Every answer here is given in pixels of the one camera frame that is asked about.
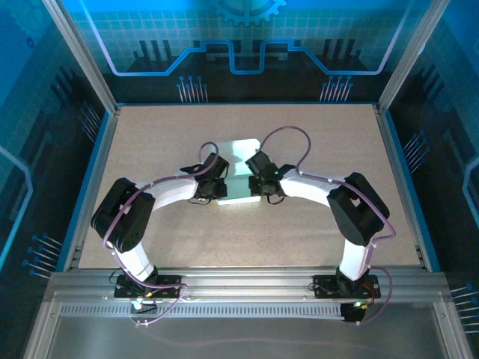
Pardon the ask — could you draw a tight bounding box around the light blue paper box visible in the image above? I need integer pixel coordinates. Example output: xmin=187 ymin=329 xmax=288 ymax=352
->
xmin=216 ymin=138 xmax=263 ymax=206

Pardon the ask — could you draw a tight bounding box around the aluminium cross beam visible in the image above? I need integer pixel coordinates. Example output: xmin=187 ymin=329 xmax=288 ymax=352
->
xmin=44 ymin=266 xmax=450 ymax=300

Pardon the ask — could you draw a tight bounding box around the grey metal plate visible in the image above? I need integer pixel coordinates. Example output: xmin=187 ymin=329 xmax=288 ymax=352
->
xmin=22 ymin=291 xmax=475 ymax=359

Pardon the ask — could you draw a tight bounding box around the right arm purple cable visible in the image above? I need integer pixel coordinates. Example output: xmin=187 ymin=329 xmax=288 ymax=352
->
xmin=259 ymin=126 xmax=397 ymax=327

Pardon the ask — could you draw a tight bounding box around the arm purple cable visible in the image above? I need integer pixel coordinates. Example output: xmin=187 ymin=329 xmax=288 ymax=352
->
xmin=259 ymin=126 xmax=397 ymax=327
xmin=103 ymin=141 xmax=220 ymax=328

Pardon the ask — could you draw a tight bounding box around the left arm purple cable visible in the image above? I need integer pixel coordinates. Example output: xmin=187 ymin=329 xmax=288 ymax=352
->
xmin=103 ymin=141 xmax=220 ymax=328

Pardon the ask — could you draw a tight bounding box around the aluminium side rail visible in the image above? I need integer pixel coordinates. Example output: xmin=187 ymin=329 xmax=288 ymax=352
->
xmin=373 ymin=104 xmax=431 ymax=271
xmin=61 ymin=106 xmax=120 ymax=272

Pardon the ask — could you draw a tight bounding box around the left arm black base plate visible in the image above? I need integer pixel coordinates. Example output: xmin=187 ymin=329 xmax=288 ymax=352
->
xmin=114 ymin=274 xmax=184 ymax=300

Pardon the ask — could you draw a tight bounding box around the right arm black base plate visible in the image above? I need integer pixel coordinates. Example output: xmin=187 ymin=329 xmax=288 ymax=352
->
xmin=312 ymin=274 xmax=382 ymax=300

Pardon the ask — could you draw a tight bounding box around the slotted metal cable duct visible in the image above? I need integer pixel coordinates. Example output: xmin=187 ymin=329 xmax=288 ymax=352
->
xmin=58 ymin=304 xmax=347 ymax=318

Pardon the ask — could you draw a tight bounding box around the aluminium corner post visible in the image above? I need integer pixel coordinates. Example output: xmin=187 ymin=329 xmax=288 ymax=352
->
xmin=376 ymin=0 xmax=452 ymax=115
xmin=40 ymin=0 xmax=120 ymax=115

